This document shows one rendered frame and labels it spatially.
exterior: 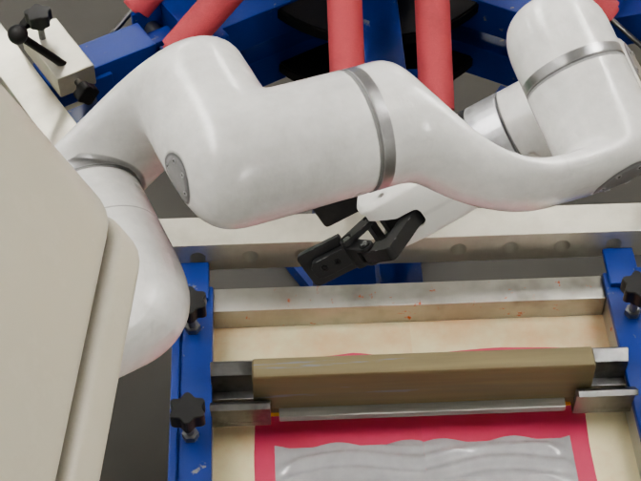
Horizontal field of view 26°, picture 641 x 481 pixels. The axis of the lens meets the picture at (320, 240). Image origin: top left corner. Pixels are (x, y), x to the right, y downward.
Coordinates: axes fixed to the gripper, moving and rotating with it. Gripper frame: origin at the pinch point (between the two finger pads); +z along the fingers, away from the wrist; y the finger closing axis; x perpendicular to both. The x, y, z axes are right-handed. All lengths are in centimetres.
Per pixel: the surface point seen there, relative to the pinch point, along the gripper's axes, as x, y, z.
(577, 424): 56, -39, 2
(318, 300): 32, -51, 26
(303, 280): 80, -157, 71
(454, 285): 41, -55, 11
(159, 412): 78, -126, 102
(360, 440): 43, -34, 25
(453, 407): 45, -36, 13
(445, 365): 39, -36, 11
